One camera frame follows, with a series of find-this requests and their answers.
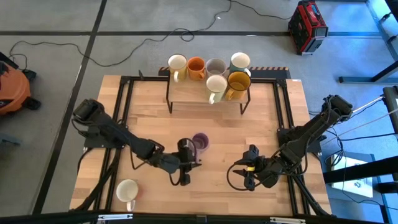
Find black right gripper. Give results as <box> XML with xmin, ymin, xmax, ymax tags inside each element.
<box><xmin>233</xmin><ymin>144</ymin><xmax>280</xmax><ymax>192</ymax></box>

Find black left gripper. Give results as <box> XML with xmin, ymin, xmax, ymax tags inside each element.
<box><xmin>169</xmin><ymin>138</ymin><xmax>203</xmax><ymax>187</ymax></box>

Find lilac ribbed mug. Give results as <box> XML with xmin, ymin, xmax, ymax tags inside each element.
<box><xmin>192</xmin><ymin>133</ymin><xmax>210</xmax><ymax>153</ymax></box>

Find white mug pink handle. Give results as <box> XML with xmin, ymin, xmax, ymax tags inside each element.
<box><xmin>116</xmin><ymin>179</ymin><xmax>144</xmax><ymax>212</ymax></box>

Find pale green mug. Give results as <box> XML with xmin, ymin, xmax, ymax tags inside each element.
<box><xmin>205</xmin><ymin>74</ymin><xmax>228</xmax><ymax>105</ymax></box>

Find amber glass mug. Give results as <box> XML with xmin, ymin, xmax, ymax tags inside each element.
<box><xmin>224</xmin><ymin>70</ymin><xmax>252</xmax><ymax>101</ymax></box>

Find orange matte mug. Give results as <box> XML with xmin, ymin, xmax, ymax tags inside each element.
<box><xmin>186</xmin><ymin>56</ymin><xmax>207</xmax><ymax>82</ymax></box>

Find grey speckled mug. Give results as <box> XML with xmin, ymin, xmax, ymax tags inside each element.
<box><xmin>205</xmin><ymin>57</ymin><xmax>228</xmax><ymax>78</ymax></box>

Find yellow mug white interior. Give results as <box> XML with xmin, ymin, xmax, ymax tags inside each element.
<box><xmin>167</xmin><ymin>54</ymin><xmax>188</xmax><ymax>83</ymax></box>

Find wooden shelf black legs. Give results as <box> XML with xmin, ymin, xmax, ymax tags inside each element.
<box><xmin>165</xmin><ymin>67</ymin><xmax>251</xmax><ymax>115</ymax></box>

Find white cardboard box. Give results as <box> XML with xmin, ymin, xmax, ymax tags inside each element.
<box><xmin>330</xmin><ymin>152</ymin><xmax>374</xmax><ymax>198</ymax></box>

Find black metal beam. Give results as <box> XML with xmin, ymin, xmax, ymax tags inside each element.
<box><xmin>323</xmin><ymin>155</ymin><xmax>398</xmax><ymax>184</ymax></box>

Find red black jobsite box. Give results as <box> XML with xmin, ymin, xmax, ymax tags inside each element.
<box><xmin>287</xmin><ymin>0</ymin><xmax>330</xmax><ymax>56</ymax></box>

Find orange shop vacuum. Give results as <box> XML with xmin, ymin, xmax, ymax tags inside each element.
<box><xmin>0</xmin><ymin>51</ymin><xmax>42</xmax><ymax>116</ymax></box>

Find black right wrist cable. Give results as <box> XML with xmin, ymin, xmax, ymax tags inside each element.
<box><xmin>226</xmin><ymin>161</ymin><xmax>249</xmax><ymax>191</ymax></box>

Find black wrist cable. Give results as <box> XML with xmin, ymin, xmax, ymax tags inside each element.
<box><xmin>226</xmin><ymin>161</ymin><xmax>249</xmax><ymax>191</ymax></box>
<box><xmin>129</xmin><ymin>149</ymin><xmax>187</xmax><ymax>187</ymax></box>

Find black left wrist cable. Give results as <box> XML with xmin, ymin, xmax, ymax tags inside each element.
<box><xmin>129</xmin><ymin>149</ymin><xmax>187</xmax><ymax>187</ymax></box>

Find silver metal bracket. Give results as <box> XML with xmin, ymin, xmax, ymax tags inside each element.
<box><xmin>98</xmin><ymin>213</ymin><xmax>134</xmax><ymax>222</ymax></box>
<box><xmin>269</xmin><ymin>217</ymin><xmax>307</xmax><ymax>224</ymax></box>

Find black aluminium rig frame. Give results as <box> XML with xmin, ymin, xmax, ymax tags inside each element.
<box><xmin>0</xmin><ymin>73</ymin><xmax>398</xmax><ymax>224</ymax></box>

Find black floor cable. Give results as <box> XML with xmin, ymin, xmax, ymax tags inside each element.
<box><xmin>8</xmin><ymin>0</ymin><xmax>233</xmax><ymax>68</ymax></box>
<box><xmin>229</xmin><ymin>0</ymin><xmax>295</xmax><ymax>21</ymax></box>

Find white power cable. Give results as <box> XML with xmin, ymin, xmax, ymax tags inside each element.
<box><xmin>351</xmin><ymin>95</ymin><xmax>386</xmax><ymax>113</ymax></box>

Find grey metal table frame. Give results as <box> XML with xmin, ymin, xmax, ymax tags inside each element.
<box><xmin>338</xmin><ymin>0</ymin><xmax>398</xmax><ymax>85</ymax></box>

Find black metal post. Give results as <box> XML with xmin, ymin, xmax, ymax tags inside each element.
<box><xmin>382</xmin><ymin>85</ymin><xmax>398</xmax><ymax>134</ymax></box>

